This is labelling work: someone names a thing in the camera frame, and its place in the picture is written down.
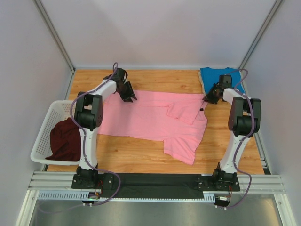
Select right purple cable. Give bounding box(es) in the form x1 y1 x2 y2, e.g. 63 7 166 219
213 68 258 210

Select left aluminium frame post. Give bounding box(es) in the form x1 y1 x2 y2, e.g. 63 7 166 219
33 0 76 72

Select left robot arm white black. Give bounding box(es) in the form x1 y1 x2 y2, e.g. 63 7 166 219
70 62 137 189

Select dark red t shirt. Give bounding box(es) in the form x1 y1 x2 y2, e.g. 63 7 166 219
46 118 81 162

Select aluminium front rail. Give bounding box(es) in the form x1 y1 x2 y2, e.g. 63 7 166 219
28 172 285 203

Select white plastic laundry basket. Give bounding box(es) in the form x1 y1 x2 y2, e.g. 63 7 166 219
31 100 79 166

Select blue folded t shirt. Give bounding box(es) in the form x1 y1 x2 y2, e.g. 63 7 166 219
200 67 241 94

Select aluminium frame post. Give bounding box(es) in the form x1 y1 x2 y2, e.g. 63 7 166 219
239 0 284 69
33 0 76 72

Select right aluminium frame post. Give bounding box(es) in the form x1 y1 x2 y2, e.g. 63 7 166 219
239 0 284 69

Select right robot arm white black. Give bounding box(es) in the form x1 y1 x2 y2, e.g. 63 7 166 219
204 74 261 189

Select pink t shirt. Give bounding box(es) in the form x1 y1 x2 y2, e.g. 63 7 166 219
98 90 207 165

